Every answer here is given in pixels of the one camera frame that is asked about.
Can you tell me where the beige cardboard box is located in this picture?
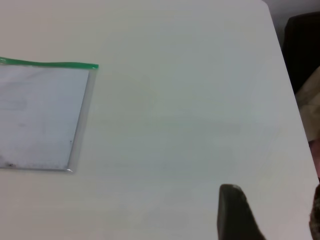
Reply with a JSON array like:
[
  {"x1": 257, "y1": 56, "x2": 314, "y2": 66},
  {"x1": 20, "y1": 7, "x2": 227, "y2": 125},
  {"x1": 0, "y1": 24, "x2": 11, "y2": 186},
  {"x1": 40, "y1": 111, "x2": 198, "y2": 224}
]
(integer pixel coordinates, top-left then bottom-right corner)
[{"x1": 294, "y1": 65, "x2": 320, "y2": 142}]

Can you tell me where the clear plastic zip bag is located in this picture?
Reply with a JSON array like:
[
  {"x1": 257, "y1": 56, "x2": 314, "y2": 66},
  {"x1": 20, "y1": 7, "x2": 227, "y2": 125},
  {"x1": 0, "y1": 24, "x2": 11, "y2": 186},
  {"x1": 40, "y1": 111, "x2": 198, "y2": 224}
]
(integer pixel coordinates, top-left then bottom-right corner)
[{"x1": 0, "y1": 56, "x2": 100, "y2": 173}]

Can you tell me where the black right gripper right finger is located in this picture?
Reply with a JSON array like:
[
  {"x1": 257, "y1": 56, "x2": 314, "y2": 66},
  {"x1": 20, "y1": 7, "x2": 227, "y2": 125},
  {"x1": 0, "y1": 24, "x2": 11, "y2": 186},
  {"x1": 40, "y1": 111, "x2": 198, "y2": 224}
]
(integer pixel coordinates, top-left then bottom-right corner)
[{"x1": 308, "y1": 183, "x2": 320, "y2": 240}]

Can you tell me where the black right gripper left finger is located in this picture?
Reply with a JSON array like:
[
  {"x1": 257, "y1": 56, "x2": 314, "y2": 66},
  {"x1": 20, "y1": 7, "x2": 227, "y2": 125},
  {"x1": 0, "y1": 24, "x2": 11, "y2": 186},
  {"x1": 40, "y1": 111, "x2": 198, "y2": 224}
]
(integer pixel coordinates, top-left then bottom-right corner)
[{"x1": 216, "y1": 184, "x2": 269, "y2": 240}]

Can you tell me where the dark background object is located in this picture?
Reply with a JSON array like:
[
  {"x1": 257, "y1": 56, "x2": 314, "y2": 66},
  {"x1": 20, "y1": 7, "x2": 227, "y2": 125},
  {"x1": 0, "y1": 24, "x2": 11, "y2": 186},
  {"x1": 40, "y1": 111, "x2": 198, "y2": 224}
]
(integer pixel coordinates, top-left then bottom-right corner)
[{"x1": 281, "y1": 11, "x2": 320, "y2": 96}]

